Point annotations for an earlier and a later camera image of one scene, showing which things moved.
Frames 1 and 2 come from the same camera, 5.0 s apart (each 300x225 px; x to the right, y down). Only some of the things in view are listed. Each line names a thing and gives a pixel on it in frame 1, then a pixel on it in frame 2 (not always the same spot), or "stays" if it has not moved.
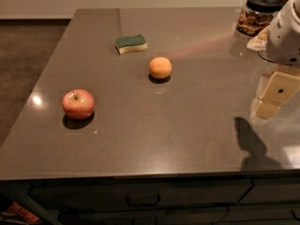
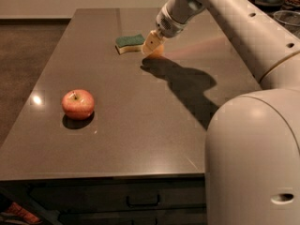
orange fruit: x=160 y=67 → x=157 y=52
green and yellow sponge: x=128 y=44 stays
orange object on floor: x=22 y=213 stays
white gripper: x=283 y=40 → x=170 y=28
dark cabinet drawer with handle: x=93 y=195 stays
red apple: x=78 y=104 stays
